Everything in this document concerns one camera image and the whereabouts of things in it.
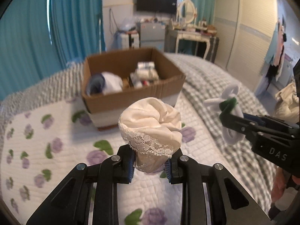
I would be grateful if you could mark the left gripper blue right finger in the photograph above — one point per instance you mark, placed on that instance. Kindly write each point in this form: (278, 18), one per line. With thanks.
(211, 194)

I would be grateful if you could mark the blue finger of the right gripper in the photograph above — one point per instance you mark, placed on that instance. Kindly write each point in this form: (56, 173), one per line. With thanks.
(254, 118)
(235, 128)

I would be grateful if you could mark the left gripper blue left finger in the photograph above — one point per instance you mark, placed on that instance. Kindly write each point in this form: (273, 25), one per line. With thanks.
(69, 202)

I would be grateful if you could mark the white green sock bundle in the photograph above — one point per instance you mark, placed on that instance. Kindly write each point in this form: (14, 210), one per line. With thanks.
(227, 105)

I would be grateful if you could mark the cream lace cloth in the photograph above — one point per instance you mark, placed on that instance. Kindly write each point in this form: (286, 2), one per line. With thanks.
(152, 129)

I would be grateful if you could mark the floral patterned pouch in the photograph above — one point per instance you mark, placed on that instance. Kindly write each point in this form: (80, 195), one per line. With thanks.
(144, 75)

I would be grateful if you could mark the hanging clothes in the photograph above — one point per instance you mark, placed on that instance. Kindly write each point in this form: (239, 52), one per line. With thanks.
(273, 60)

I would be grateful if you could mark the grey checked bed sheet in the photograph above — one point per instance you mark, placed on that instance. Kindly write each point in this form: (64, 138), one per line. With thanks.
(202, 136)

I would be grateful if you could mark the cream sliding wardrobe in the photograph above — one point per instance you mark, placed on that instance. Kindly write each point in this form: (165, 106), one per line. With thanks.
(245, 29)

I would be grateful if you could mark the white dressing table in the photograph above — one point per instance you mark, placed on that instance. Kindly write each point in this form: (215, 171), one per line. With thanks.
(173, 37)

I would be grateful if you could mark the white oval vanity mirror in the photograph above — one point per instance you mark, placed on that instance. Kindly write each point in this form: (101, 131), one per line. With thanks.
(186, 12)

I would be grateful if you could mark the grey mini fridge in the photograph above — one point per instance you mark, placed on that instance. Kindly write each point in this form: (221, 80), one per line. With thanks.
(152, 34)

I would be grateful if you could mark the brown cardboard box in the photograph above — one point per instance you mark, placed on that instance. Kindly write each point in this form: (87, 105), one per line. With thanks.
(104, 110)

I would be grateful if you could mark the white suitcase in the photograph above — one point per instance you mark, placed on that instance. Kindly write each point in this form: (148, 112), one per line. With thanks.
(126, 41)

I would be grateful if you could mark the teal curtain left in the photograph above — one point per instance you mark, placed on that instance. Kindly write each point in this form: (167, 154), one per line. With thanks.
(27, 54)

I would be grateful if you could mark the teal curtain middle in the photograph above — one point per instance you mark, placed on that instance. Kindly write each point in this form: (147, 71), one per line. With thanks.
(76, 28)

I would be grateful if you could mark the black wall television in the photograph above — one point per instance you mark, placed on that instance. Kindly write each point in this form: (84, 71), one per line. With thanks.
(157, 6)

